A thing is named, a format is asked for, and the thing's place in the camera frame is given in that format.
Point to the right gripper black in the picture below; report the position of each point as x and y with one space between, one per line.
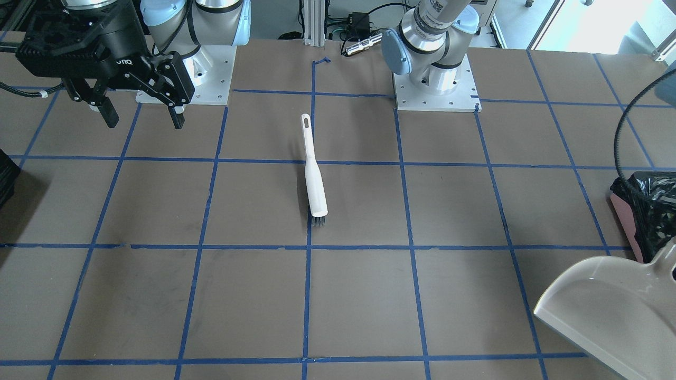
122 48

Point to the beige hand brush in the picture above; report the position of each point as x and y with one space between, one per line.
314 181

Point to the beige plastic dustpan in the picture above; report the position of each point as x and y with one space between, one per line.
619 311

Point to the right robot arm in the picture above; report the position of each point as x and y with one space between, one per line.
182 27

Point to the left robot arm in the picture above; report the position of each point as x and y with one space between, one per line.
429 44

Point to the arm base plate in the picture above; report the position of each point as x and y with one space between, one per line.
211 71
438 89

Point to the aluminium frame post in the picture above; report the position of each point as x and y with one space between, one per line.
314 22

